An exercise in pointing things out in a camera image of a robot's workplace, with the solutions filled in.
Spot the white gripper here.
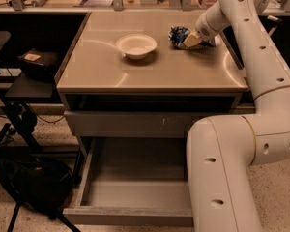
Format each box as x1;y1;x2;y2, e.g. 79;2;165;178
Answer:
182;13;223;48

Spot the blue chip bag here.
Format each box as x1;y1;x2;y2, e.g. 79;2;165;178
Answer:
168;26;216;50

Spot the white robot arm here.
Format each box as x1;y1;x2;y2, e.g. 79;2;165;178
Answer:
187;0;290;232

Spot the grey drawer cabinet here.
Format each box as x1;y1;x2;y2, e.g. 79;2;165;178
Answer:
54;11;251;157

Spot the closed grey upper drawer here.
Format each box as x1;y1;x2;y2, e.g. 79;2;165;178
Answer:
65;111;200;138

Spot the open grey lower drawer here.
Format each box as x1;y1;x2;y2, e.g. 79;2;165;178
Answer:
64;138;193;227

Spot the white paper bowl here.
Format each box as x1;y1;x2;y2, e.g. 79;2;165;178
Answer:
116;34;157;60

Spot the black box with label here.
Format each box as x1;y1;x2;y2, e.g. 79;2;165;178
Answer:
17;48;60;83

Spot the black side shelf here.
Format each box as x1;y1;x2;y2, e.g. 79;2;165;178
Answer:
5;73;53;99

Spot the black backpack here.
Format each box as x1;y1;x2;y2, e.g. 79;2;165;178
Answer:
0;156;73;219

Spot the white rod with handle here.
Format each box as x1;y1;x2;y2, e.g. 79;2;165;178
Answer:
267;15;283;36

